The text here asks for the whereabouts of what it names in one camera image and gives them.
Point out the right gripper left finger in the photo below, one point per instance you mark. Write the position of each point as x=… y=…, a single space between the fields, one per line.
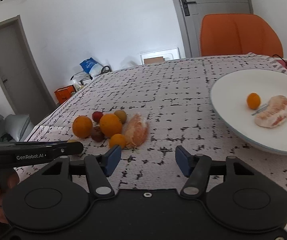
x=98 y=168

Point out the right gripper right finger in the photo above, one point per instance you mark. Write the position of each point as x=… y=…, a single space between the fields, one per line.
x=196 y=168

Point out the small orange kumquat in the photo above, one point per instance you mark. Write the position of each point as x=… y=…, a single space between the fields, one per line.
x=118 y=139

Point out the large orange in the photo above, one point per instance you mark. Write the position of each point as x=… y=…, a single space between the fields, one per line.
x=82 y=127

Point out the peeled pomelo piece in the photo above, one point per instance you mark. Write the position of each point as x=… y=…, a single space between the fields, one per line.
x=136 y=131

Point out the yellow-green round fruit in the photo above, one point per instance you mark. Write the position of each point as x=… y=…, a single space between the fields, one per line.
x=121 y=114

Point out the dark brown round fruit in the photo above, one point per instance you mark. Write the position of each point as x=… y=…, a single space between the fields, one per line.
x=96 y=134

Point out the grey sofa cushion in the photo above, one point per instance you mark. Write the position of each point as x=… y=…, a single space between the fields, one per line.
x=15 y=127

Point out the small red fruit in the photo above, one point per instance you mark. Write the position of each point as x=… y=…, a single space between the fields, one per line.
x=96 y=116

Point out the grid patterned tablecloth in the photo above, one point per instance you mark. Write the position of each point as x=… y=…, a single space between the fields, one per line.
x=174 y=99

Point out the orange box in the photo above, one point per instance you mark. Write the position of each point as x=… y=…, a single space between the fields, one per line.
x=63 y=94

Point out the small kumquat on plate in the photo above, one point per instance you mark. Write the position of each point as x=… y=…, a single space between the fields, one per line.
x=253 y=101

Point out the pomelo piece on plate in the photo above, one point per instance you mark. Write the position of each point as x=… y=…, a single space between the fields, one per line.
x=275 y=113

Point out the blue white bag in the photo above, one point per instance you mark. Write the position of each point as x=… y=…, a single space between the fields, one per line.
x=91 y=67

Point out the grey door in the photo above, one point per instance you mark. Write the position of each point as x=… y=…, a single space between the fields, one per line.
x=190 y=25
x=20 y=78

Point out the brown cardboard piece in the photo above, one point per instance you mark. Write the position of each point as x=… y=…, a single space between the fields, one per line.
x=153 y=60

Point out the white foam packaging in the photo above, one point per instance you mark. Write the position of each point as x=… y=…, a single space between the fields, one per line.
x=167 y=54

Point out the orange chair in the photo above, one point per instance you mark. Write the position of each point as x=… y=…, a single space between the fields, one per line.
x=238 y=34

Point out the black wire rack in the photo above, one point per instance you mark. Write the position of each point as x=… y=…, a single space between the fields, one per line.
x=106 y=69

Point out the black door handle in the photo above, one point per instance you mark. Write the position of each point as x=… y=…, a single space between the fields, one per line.
x=185 y=4

